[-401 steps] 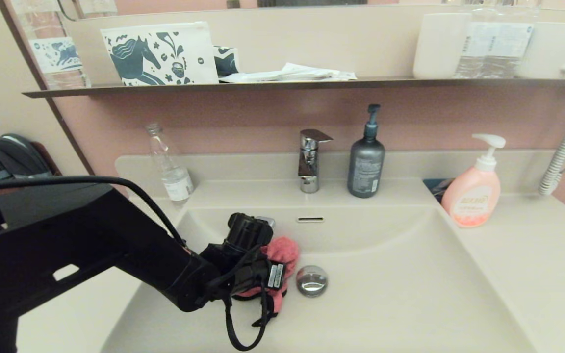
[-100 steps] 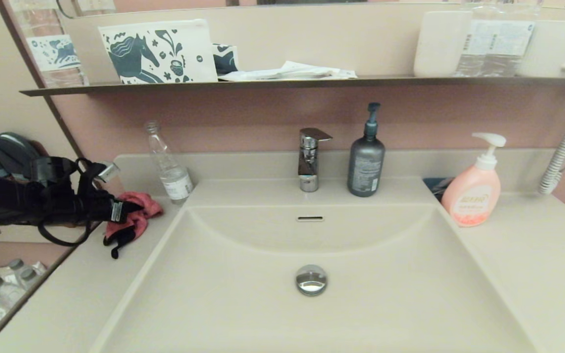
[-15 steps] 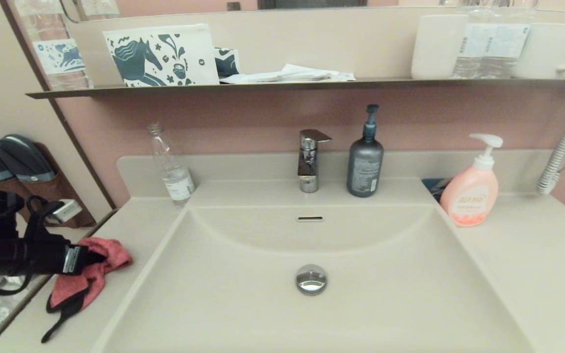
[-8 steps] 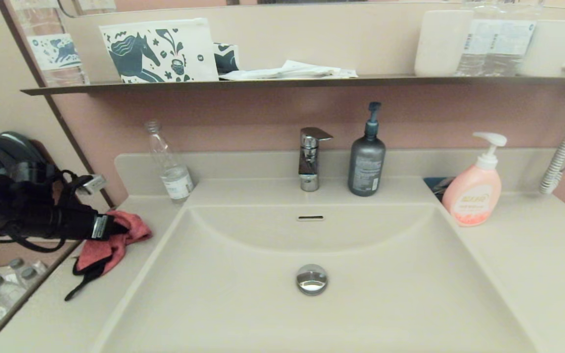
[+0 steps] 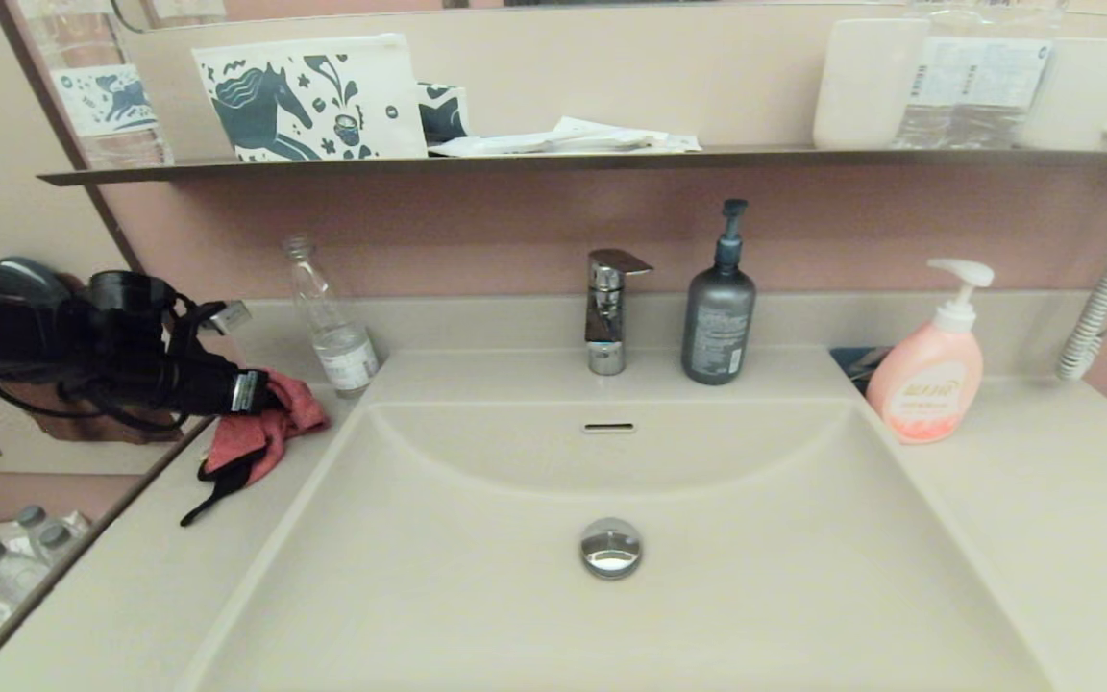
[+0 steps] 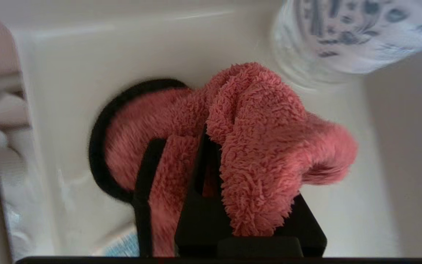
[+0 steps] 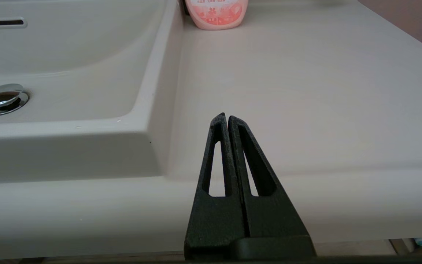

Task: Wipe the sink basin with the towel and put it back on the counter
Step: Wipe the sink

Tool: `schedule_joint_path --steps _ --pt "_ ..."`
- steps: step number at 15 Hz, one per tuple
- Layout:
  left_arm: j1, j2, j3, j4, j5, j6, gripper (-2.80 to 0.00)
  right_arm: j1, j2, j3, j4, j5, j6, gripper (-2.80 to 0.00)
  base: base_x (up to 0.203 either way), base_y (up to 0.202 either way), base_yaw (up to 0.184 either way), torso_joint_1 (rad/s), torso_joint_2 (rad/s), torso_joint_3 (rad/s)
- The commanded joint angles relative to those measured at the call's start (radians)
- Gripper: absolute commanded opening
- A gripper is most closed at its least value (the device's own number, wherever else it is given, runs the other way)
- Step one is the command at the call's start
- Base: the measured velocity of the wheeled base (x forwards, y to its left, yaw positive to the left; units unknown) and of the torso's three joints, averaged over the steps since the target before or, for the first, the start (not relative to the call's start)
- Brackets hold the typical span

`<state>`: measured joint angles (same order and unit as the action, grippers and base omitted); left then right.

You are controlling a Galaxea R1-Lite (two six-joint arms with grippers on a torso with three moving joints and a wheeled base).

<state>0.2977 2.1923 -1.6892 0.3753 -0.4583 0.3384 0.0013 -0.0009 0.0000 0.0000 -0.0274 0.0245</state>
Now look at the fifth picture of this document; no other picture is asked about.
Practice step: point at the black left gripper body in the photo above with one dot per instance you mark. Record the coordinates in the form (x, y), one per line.
(217, 389)

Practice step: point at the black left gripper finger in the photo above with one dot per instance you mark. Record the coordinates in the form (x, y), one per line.
(270, 394)

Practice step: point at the pink cloth black trim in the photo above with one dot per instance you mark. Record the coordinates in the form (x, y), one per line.
(270, 437)

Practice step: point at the chrome faucet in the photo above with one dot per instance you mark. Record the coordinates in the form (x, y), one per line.
(603, 325)

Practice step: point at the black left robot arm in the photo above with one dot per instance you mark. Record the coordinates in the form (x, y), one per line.
(25, 336)

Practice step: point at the beige sink basin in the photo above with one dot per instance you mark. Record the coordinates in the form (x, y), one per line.
(611, 615)

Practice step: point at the slim clear plastic bottle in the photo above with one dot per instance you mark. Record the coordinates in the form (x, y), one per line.
(347, 360)

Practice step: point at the dark grey slipper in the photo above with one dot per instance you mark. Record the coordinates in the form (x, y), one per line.
(25, 277)

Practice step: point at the white pouch blue horse print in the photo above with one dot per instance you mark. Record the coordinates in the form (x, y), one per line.
(323, 96)

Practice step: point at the large clear bottle horse label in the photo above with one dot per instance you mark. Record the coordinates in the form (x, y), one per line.
(102, 106)

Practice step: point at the small blue white pouch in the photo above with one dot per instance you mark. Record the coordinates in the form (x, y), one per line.
(443, 113)

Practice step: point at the chrome drain stopper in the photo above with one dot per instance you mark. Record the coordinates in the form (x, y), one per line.
(611, 550)

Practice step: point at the white paper packets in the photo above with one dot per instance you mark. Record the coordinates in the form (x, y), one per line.
(563, 140)

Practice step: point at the dark grey pump bottle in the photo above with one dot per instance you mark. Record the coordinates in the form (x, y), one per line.
(717, 325)

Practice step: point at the dark blue packet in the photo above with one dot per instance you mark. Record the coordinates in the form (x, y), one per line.
(856, 363)

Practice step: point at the pink soap pump bottle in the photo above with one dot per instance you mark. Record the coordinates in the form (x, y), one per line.
(926, 383)

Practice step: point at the clear bottle white label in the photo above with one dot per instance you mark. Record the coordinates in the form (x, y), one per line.
(1015, 85)
(938, 85)

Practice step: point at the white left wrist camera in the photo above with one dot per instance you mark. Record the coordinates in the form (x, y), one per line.
(225, 317)

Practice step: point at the dark metal wall shelf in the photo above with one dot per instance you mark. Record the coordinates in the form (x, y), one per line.
(515, 163)

